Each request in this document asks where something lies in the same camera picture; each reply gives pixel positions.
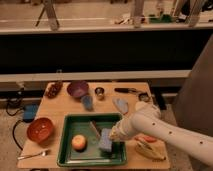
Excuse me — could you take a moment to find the orange bowl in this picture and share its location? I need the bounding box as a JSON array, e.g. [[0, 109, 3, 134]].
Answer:
[[27, 117, 54, 143]]

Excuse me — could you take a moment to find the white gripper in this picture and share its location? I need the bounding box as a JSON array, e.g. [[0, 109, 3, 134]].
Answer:
[[109, 122, 128, 141]]

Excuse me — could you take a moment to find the dark brush bar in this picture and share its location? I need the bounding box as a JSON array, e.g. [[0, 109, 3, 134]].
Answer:
[[90, 121, 101, 139]]

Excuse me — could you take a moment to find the black handled knife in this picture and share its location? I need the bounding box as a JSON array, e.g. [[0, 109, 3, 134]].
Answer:
[[114, 88, 143, 94]]

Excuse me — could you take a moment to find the green plastic tray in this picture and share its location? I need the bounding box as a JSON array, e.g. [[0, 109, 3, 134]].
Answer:
[[57, 113, 127, 167]]

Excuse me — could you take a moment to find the purple bowl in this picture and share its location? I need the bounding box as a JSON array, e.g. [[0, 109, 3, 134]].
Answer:
[[67, 80, 89, 98]]

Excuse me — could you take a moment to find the small round tin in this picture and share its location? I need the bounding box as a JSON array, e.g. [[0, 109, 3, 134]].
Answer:
[[138, 93, 150, 102]]

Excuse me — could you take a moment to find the blue grey cup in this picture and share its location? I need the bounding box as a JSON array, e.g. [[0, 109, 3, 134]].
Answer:
[[81, 95, 93, 111]]

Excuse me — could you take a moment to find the blue box on floor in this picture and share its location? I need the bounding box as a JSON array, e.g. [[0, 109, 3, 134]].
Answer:
[[23, 104, 38, 123]]

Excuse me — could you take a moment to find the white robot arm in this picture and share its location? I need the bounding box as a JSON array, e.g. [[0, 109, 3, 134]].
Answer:
[[109, 101, 213, 167]]

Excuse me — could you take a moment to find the orange carrot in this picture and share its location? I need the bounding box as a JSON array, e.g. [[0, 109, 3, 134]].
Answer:
[[135, 136, 157, 143]]

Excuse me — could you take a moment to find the red yellow apple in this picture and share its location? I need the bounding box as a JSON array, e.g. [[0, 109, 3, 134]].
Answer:
[[71, 134, 87, 151]]

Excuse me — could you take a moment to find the blue sponge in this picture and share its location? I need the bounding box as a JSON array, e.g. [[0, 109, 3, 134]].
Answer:
[[98, 128, 112, 152]]

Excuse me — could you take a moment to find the small metal cup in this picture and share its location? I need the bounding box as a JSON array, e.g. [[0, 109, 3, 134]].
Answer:
[[95, 87, 105, 100]]

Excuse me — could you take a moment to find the wooden table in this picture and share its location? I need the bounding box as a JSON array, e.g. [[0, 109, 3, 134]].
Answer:
[[16, 81, 171, 170]]

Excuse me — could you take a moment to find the yellow banana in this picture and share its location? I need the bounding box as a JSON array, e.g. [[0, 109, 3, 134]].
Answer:
[[135, 141, 166, 161]]

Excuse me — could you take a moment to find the black cable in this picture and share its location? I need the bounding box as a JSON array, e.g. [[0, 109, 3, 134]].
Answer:
[[12, 119, 28, 151]]

